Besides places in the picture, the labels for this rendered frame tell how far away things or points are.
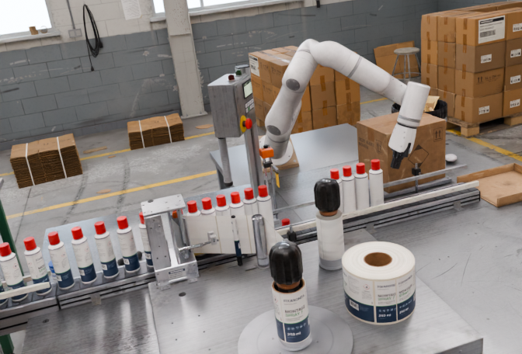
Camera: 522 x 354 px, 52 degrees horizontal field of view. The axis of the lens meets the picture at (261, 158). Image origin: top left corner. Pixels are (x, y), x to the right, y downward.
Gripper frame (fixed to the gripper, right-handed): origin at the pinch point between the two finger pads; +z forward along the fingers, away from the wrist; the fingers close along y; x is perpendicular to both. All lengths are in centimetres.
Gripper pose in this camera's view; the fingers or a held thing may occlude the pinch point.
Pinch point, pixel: (395, 163)
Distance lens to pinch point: 211.8
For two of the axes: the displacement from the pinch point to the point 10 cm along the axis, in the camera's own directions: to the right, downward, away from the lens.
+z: -2.2, 9.5, 2.4
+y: 2.8, 3.0, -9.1
